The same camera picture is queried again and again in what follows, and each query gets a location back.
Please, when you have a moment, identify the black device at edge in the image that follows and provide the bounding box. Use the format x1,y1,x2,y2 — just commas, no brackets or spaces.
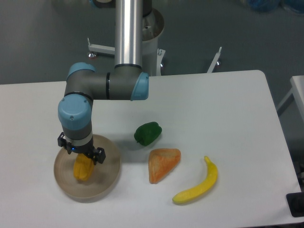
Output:
286,192,304,218

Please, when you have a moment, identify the blue bag in background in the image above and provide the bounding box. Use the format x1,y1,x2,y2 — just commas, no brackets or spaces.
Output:
242,0,304,16

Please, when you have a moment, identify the green toy bell pepper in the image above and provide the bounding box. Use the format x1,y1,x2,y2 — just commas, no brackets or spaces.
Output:
134,122,162,146

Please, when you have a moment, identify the orange triangular toy sandwich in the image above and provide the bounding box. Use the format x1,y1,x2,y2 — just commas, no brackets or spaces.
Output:
148,148,181,184

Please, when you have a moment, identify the beige round plate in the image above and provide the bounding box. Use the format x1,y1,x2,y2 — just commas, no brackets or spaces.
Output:
54,134,121,202

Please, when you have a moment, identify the yellow toy banana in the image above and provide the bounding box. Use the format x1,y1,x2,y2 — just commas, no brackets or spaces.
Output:
172,156,219,204

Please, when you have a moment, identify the yellow toy bell pepper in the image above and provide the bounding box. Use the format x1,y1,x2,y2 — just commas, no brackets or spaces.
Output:
73,154,95,181

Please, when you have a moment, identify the white side table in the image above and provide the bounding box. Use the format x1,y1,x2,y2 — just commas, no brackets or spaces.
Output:
276,76,304,119

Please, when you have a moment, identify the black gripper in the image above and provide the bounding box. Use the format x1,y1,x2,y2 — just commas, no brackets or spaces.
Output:
57,132,106,165

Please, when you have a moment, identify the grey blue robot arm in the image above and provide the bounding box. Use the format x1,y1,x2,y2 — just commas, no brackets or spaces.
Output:
57,0,152,164

